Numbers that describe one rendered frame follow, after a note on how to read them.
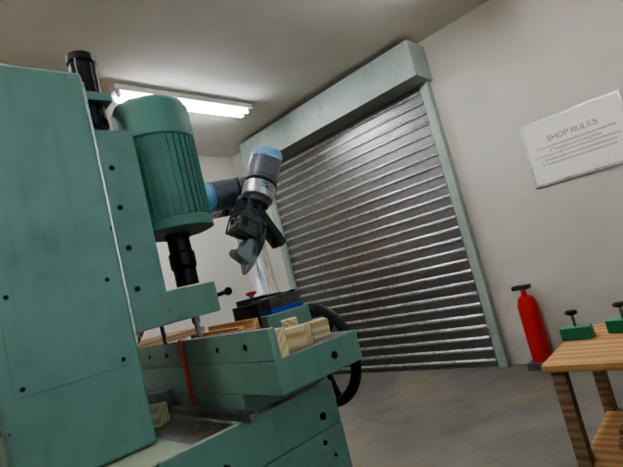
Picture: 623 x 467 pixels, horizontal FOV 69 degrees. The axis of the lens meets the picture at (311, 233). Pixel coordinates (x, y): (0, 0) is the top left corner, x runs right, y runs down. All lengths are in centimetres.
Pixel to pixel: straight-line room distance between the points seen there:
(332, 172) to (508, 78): 178
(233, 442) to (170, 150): 61
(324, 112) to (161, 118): 330
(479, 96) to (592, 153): 91
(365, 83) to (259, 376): 344
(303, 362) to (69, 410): 39
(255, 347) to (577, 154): 305
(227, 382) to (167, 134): 55
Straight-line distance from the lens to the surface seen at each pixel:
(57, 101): 100
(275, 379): 81
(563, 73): 370
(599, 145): 358
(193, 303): 105
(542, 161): 365
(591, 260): 363
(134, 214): 100
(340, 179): 447
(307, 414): 98
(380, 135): 421
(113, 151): 103
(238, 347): 88
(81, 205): 93
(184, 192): 105
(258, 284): 182
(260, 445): 92
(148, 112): 110
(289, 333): 87
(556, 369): 183
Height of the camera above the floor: 102
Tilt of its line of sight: 6 degrees up
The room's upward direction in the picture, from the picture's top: 14 degrees counter-clockwise
